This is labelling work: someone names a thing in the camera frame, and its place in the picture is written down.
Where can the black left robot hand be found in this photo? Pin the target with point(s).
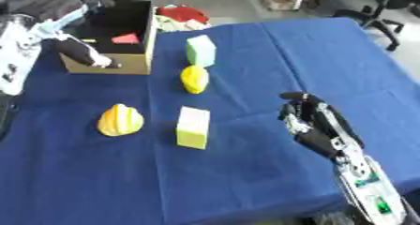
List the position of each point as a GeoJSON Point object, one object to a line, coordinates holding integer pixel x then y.
{"type": "Point", "coordinates": [76, 51]}

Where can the light green rectangular block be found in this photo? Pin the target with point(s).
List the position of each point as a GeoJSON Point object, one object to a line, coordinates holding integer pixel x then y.
{"type": "Point", "coordinates": [201, 51]}

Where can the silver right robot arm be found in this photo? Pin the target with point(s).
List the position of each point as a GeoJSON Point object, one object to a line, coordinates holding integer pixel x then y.
{"type": "Point", "coordinates": [372, 191]}

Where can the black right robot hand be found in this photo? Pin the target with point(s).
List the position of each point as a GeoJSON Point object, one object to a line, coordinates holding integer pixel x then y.
{"type": "Point", "coordinates": [317, 132]}

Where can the small yellow block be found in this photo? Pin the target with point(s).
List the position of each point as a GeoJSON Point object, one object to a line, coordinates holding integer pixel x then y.
{"type": "Point", "coordinates": [88, 41]}

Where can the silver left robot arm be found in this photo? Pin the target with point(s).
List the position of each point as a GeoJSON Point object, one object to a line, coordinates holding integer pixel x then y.
{"type": "Point", "coordinates": [19, 56]}

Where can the red and white cloth pile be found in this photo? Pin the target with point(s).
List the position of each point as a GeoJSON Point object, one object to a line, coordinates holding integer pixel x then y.
{"type": "Point", "coordinates": [183, 16]}

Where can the orange yellow toy pumpkin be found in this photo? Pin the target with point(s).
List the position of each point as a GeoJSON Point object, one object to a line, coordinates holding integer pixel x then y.
{"type": "Point", "coordinates": [120, 121]}

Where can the tan cardboard box black inside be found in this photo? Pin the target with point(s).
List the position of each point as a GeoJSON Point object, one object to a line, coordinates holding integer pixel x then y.
{"type": "Point", "coordinates": [128, 63]}

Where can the yellow toy lemon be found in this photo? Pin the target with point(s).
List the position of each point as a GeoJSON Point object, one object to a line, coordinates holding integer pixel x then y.
{"type": "Point", "coordinates": [194, 79]}

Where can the red triangular block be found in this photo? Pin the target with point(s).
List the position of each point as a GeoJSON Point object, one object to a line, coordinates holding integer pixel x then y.
{"type": "Point", "coordinates": [127, 39]}

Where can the yellow green rectangular block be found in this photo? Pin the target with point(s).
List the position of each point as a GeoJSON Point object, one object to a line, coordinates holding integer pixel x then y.
{"type": "Point", "coordinates": [192, 128]}

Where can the black office chair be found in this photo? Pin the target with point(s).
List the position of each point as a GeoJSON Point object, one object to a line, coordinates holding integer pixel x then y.
{"type": "Point", "coordinates": [377, 16]}

